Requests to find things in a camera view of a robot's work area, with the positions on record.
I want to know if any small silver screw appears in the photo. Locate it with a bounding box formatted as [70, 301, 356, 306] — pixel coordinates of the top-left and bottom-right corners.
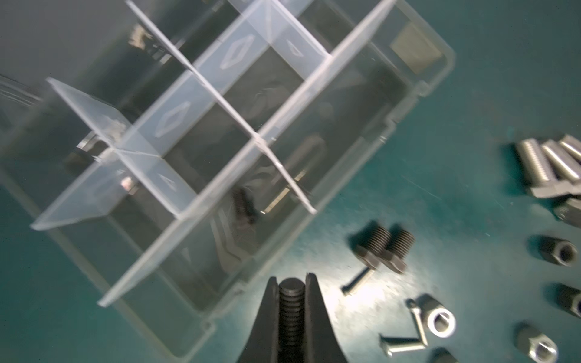
[380, 337, 428, 357]
[406, 299, 428, 348]
[341, 267, 375, 296]

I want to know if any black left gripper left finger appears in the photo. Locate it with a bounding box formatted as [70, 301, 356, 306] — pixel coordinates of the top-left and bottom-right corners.
[238, 277, 279, 363]

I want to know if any green table mat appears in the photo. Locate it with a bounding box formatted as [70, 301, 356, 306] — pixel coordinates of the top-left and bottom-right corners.
[1, 1, 580, 362]

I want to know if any black hex nut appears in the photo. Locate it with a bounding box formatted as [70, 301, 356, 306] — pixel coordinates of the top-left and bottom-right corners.
[540, 236, 578, 267]
[557, 284, 581, 318]

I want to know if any black hex bolt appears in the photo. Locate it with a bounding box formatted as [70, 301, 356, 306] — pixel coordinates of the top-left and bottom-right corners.
[354, 225, 392, 270]
[381, 229, 415, 275]
[278, 278, 305, 362]

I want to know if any clear plastic organizer box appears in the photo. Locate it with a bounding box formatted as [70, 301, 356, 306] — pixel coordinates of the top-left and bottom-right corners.
[1, 1, 455, 362]

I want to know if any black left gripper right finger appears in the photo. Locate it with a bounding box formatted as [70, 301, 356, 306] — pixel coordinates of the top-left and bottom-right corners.
[304, 273, 347, 362]

